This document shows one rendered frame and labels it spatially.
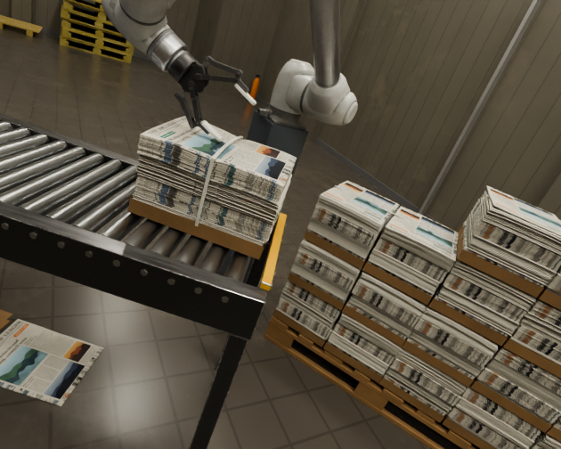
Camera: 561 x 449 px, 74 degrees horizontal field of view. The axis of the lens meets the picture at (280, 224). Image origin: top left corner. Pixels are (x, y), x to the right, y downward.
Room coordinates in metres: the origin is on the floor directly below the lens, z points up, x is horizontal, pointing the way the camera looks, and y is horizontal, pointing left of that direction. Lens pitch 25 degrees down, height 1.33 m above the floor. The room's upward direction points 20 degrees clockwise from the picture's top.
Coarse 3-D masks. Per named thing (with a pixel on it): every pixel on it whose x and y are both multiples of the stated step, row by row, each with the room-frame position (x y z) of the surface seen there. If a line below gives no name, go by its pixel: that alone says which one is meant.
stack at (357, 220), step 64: (320, 256) 1.46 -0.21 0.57; (384, 256) 1.38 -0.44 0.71; (448, 256) 1.32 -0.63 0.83; (320, 320) 1.43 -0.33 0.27; (384, 320) 1.34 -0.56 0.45; (448, 320) 1.27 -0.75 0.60; (512, 320) 1.22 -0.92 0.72; (448, 384) 1.23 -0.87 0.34; (512, 384) 1.17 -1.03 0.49; (512, 448) 1.12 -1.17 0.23
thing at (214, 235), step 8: (208, 232) 0.86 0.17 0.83; (216, 232) 0.86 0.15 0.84; (208, 240) 0.86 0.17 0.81; (216, 240) 0.86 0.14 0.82; (224, 240) 0.86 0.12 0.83; (232, 240) 0.86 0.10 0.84; (240, 240) 0.86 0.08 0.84; (232, 248) 0.86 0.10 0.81; (240, 248) 0.86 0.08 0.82; (248, 248) 0.86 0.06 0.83; (256, 248) 0.86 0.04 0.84; (256, 256) 0.86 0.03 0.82
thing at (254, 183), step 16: (256, 144) 1.11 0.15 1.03; (240, 160) 0.92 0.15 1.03; (256, 160) 0.96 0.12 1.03; (272, 160) 1.01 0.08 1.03; (288, 160) 1.06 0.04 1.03; (224, 176) 0.86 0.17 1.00; (240, 176) 0.86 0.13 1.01; (256, 176) 0.86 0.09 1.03; (272, 176) 0.88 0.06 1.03; (288, 176) 0.93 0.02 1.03; (224, 192) 0.86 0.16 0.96; (240, 192) 0.86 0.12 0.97; (256, 192) 0.86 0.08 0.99; (272, 192) 0.86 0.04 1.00; (224, 208) 0.86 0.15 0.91; (240, 208) 0.86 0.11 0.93; (256, 208) 0.86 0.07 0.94; (272, 208) 0.86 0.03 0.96; (208, 224) 0.86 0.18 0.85; (224, 224) 0.86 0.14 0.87; (240, 224) 0.86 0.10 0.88; (256, 224) 0.86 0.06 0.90; (272, 224) 0.90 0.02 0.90; (256, 240) 0.86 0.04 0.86
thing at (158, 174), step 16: (160, 128) 0.94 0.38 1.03; (176, 128) 0.98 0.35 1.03; (192, 128) 1.03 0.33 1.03; (144, 144) 0.86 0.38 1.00; (160, 144) 0.86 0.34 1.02; (176, 144) 0.86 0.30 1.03; (192, 144) 0.90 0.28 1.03; (208, 144) 0.95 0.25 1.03; (144, 160) 0.86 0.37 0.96; (160, 160) 0.86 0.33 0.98; (176, 160) 0.86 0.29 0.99; (192, 160) 0.86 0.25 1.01; (144, 176) 0.86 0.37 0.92; (160, 176) 0.86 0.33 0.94; (176, 176) 0.86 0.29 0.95; (192, 176) 0.86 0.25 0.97; (144, 192) 0.86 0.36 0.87; (160, 192) 0.86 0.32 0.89; (176, 192) 0.86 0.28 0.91; (176, 208) 0.86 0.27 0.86
